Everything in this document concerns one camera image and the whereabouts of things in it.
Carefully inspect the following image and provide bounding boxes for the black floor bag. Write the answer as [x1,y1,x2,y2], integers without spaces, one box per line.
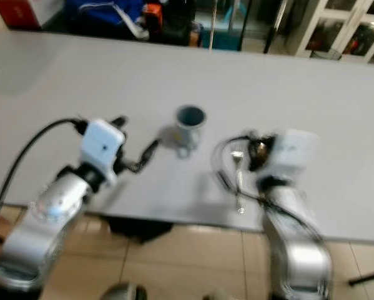
[106,216,172,244]

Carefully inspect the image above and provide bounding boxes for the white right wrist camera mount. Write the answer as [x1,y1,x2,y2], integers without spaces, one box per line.
[268,129,320,182]

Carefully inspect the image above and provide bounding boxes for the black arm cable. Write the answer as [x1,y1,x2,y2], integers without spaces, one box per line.
[214,133,328,241]
[0,119,91,276]

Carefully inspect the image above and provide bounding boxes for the red cardboard box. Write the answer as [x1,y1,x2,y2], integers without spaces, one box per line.
[0,0,66,31]

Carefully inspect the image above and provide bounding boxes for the teal box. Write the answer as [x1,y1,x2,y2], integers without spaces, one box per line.
[212,28,244,51]

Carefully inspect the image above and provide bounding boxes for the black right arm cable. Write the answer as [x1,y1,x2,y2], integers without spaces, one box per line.
[214,133,328,241]

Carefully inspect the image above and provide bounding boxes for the grey mug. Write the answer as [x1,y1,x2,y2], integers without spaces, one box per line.
[174,105,207,158]

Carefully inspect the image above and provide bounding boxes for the silver fork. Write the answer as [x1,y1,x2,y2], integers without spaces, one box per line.
[230,151,246,214]

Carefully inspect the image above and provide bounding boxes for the blue bag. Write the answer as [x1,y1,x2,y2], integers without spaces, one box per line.
[65,0,150,39]

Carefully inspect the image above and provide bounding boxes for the white glass door cabinet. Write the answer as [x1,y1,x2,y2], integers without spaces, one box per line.
[287,0,374,66]

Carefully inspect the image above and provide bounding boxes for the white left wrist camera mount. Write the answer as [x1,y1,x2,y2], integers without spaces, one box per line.
[81,119,126,173]

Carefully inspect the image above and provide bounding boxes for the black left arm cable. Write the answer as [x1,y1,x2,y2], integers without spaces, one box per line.
[0,119,91,276]

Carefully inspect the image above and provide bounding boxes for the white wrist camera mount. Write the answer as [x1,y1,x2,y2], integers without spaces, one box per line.
[81,119,126,173]
[268,129,320,182]

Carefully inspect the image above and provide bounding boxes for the orange black device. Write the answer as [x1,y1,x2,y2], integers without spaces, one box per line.
[145,3,164,29]

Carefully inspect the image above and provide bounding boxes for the black metal support frame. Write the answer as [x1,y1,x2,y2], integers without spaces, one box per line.
[349,270,374,287]

